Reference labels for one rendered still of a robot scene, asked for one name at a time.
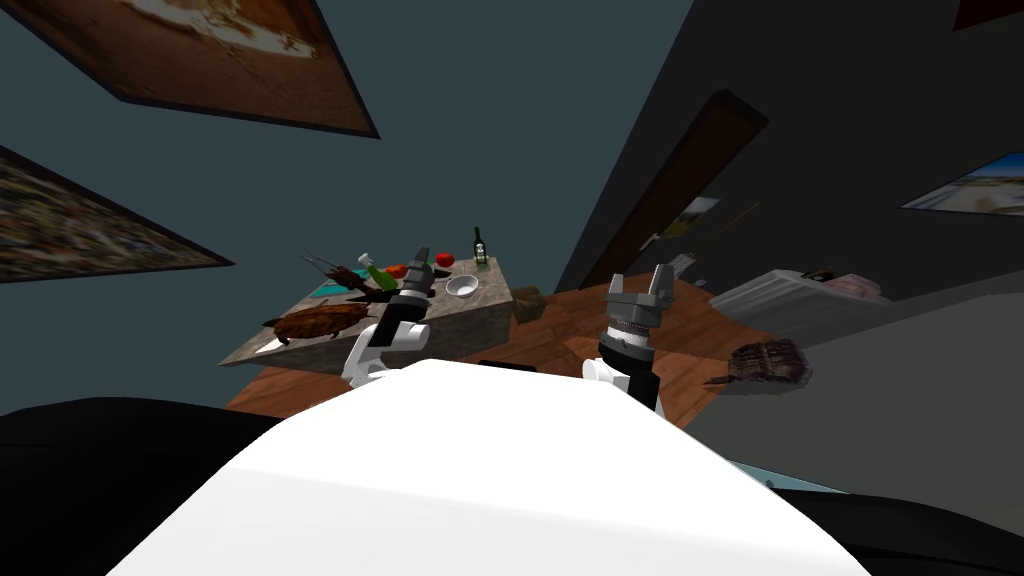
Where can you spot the white bowl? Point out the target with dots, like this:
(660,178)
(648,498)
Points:
(462,286)

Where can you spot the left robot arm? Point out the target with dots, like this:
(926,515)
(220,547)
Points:
(390,326)

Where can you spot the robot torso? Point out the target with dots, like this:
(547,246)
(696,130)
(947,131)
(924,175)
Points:
(480,480)

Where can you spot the dark green bottle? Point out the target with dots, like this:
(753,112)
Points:
(479,246)

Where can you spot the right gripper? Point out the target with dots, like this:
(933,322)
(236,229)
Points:
(636,308)

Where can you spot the brown wicker basket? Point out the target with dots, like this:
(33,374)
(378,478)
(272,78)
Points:
(768,364)

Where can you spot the red tomato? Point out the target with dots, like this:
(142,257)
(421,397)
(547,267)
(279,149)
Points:
(396,270)
(445,260)

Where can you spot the grey stone table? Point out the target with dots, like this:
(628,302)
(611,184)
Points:
(472,324)

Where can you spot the brown cardboard box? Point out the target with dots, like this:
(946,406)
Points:
(530,306)

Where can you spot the brown turtle figure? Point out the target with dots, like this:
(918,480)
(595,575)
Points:
(316,322)

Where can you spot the dark brown clawed figure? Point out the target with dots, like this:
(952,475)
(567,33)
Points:
(346,278)

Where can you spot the blue sky wall picture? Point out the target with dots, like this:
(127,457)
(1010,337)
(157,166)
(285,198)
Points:
(972,192)

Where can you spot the teal flat mat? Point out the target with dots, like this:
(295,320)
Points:
(324,291)

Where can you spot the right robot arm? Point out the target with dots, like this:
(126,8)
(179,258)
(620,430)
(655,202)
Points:
(632,364)

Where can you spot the dark speckled wall picture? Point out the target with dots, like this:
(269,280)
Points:
(72,228)

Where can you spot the grey bed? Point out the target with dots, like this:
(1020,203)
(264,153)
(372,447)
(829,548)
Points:
(788,302)

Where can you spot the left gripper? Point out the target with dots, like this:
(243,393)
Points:
(416,282)

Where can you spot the brown framed wall picture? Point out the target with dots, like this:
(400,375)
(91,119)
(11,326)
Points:
(200,56)

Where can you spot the green spray bottle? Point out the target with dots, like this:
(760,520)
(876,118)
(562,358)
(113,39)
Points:
(379,275)

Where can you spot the brown door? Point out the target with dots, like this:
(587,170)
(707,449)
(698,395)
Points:
(680,188)

